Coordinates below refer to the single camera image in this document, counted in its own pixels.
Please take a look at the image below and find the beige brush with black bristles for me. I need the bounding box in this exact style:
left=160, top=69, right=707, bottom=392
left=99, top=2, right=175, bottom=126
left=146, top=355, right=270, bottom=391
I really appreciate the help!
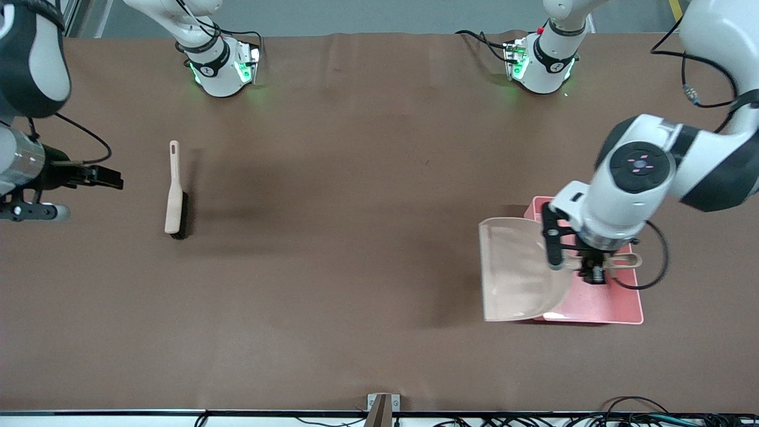
left=164, top=141, right=190, bottom=240

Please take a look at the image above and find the beige plastic dustpan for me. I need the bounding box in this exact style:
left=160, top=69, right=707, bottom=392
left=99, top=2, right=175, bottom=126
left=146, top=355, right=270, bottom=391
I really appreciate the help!
left=479, top=217, right=643, bottom=323

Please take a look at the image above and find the pink plastic bin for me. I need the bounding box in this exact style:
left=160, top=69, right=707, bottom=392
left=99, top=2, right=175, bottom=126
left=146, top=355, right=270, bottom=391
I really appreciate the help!
left=525, top=196, right=645, bottom=326

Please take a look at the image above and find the brown table mat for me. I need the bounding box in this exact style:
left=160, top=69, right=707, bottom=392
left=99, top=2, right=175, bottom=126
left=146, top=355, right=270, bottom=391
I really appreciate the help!
left=0, top=30, right=759, bottom=413

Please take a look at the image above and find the black looped cable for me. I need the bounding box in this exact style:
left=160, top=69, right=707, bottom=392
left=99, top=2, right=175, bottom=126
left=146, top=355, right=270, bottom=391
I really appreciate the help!
left=602, top=396, right=671, bottom=416

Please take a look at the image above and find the tangled black cable bundle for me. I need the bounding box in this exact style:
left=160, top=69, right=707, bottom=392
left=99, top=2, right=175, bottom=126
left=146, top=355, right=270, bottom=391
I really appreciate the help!
left=433, top=414, right=759, bottom=427

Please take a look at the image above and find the black right base cable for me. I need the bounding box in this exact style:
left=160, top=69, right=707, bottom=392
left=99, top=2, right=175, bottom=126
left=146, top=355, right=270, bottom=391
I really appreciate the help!
left=175, top=0, right=264, bottom=60

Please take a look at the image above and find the black base cable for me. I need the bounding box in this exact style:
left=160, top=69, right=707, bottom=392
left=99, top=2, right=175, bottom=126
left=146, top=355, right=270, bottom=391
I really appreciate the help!
left=175, top=0, right=264, bottom=60
left=455, top=30, right=514, bottom=63

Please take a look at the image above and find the green lit right base plate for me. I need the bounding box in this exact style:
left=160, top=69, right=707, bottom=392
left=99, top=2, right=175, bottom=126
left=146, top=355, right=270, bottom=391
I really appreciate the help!
left=236, top=40, right=262, bottom=85

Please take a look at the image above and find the green lit base plate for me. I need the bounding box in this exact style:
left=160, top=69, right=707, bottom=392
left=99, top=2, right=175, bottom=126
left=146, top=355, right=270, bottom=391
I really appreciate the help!
left=503, top=38, right=530, bottom=81
left=236, top=40, right=262, bottom=85

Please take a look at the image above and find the green lit left base plate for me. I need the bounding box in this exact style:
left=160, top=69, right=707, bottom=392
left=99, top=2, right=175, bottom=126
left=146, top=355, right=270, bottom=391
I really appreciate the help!
left=503, top=38, right=530, bottom=81

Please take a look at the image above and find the grey metal bracket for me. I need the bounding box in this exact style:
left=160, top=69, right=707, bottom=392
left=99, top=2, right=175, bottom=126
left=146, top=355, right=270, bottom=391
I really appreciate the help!
left=365, top=393, right=401, bottom=427

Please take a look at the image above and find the black left base cable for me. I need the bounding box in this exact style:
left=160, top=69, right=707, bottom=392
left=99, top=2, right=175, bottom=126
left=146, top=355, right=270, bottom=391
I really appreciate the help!
left=455, top=30, right=514, bottom=63

